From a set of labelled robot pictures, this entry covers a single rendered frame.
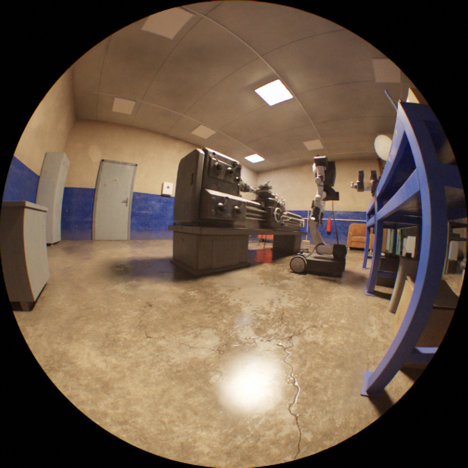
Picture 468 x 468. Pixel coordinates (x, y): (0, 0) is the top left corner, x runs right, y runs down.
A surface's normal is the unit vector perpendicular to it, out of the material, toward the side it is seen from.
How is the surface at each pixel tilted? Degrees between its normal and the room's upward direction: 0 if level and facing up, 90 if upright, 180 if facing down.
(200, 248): 90
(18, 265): 90
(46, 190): 90
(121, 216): 90
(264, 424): 0
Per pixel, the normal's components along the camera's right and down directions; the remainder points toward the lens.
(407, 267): -0.84, -0.02
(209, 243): 0.71, 0.07
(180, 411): 0.05, -1.00
